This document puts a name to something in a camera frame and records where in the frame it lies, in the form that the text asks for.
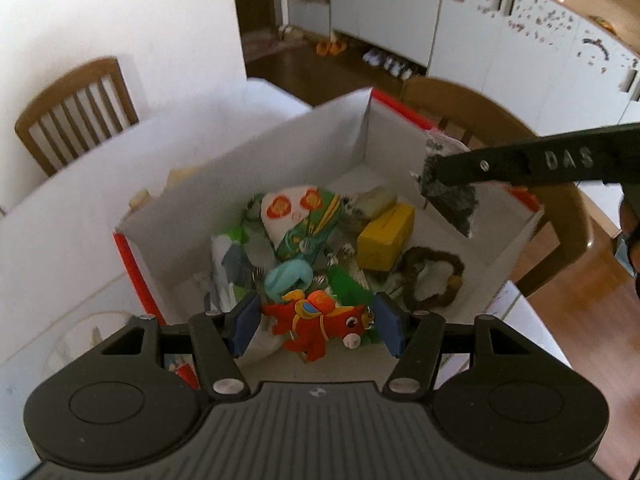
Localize white green plastic bag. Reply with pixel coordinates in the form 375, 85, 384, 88
209, 222, 277, 313

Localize brown bead bracelet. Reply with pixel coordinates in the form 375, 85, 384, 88
398, 245, 468, 312

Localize green tassel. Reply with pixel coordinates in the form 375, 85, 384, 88
326, 264, 373, 307

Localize teal carabiner clip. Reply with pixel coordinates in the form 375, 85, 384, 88
264, 259, 314, 304

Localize yellow rectangular box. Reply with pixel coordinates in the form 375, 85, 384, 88
356, 203, 416, 272

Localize red cardboard shoe box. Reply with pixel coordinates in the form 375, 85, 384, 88
112, 86, 546, 391

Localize green white plush sachet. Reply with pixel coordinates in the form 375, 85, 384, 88
259, 185, 342, 264

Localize dark snack packet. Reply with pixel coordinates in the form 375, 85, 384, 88
410, 130, 478, 237

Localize grey oval tin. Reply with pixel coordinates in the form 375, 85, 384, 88
324, 243, 358, 271

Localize person right hand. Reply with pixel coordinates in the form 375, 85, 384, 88
620, 197, 639, 275

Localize wooden chair beside box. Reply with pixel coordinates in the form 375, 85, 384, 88
400, 77, 593, 297

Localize round blue glass placemat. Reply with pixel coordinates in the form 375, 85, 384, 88
38, 310, 143, 379

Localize small wooden block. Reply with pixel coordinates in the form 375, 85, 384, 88
128, 188, 153, 212

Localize wooden chair at far side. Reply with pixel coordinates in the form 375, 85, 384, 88
14, 56, 139, 177

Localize orange slippers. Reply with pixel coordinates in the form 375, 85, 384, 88
316, 40, 347, 58

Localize large white wall cabinet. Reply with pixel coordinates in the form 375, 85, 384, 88
287, 0, 640, 137

